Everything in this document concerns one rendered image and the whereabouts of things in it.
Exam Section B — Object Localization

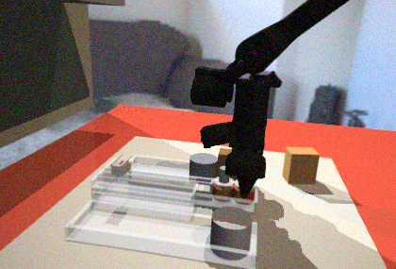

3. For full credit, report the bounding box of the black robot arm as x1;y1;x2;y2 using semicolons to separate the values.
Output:
190;0;349;148

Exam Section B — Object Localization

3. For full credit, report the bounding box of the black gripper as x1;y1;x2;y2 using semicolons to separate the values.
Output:
225;110;267;198

